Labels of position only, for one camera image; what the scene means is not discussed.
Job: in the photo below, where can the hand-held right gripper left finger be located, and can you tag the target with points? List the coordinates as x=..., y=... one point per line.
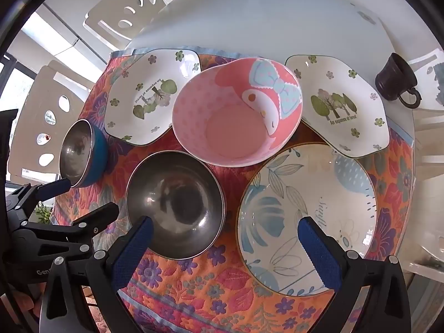
x=135, y=249

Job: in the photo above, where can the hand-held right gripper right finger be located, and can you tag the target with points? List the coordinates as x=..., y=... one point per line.
x=319, y=253

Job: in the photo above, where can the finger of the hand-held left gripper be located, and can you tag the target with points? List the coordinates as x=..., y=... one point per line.
x=100, y=215
x=55, y=187

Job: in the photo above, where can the small blue steel bowl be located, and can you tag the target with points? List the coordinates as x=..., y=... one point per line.
x=74, y=152

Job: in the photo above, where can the round plate blue leaf print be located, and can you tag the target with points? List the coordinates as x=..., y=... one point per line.
x=277, y=215

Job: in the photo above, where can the large steel bowl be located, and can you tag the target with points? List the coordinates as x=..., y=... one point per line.
x=180, y=194

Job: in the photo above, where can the white square plate round tree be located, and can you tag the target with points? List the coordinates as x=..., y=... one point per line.
x=138, y=86

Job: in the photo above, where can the white square plate tree row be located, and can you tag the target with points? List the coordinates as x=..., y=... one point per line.
x=360, y=125

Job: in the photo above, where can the green potted plant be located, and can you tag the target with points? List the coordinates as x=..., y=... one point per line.
x=42, y=212

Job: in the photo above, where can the orange floral tablecloth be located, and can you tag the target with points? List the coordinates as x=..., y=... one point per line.
x=194, y=284

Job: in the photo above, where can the white chair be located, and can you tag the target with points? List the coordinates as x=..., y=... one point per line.
x=31, y=104
x=104, y=17

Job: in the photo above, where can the dark brown mug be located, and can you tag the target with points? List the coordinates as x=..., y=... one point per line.
x=393, y=76

